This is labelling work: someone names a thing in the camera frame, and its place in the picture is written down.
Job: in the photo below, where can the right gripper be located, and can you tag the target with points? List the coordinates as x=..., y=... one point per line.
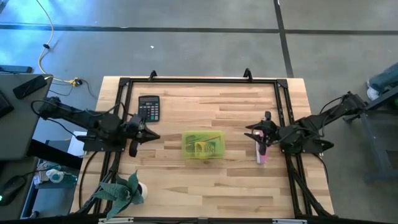
x=272, y=135

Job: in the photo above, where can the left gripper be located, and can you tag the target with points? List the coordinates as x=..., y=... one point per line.
x=135, y=132

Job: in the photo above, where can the yellow-green translucent pencil case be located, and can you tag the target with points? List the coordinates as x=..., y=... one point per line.
x=203, y=137

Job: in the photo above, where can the orange pencil pink eraser cap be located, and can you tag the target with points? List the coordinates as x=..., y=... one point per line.
x=203, y=138

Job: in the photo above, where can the green yellow crayon box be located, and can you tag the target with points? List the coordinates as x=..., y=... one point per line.
x=202, y=148

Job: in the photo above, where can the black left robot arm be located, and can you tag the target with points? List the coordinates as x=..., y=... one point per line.
x=77, y=113

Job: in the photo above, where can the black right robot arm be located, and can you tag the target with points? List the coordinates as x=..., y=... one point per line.
x=311, y=124

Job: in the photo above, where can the black desk calculator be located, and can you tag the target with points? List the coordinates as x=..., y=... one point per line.
x=149, y=109

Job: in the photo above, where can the pink eraser block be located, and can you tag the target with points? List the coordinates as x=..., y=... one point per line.
x=261, y=159

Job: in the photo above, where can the potted green plant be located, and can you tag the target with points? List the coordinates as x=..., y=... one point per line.
x=119, y=193

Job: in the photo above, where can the white paper sheet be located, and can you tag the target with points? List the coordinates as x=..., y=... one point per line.
x=74, y=147

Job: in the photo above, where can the yellow plug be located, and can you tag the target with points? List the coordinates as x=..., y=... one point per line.
x=74, y=82

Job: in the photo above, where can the bag with teal roll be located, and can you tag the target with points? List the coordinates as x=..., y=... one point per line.
x=56, y=175

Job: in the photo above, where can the grey metal cart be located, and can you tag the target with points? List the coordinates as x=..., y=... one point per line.
x=372, y=137

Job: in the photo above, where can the person's shoe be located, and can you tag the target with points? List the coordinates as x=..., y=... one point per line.
x=372, y=92

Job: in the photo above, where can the grey desk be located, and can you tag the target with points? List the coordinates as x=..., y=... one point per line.
x=25, y=130

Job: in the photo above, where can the black phone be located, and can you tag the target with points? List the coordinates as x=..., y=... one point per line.
x=29, y=87

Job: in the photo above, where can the person's leg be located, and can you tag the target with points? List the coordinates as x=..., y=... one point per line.
x=387, y=77

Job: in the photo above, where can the black keyboard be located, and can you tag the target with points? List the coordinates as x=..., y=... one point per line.
x=4, y=105

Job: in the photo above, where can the black computer mouse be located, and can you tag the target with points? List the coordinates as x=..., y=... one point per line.
x=11, y=189

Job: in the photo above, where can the flat black device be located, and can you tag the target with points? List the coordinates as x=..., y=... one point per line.
x=15, y=69

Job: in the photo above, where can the black table frame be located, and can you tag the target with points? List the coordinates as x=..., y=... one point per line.
x=202, y=80

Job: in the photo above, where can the silver bracket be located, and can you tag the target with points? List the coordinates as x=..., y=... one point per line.
x=115, y=220
x=289, y=221

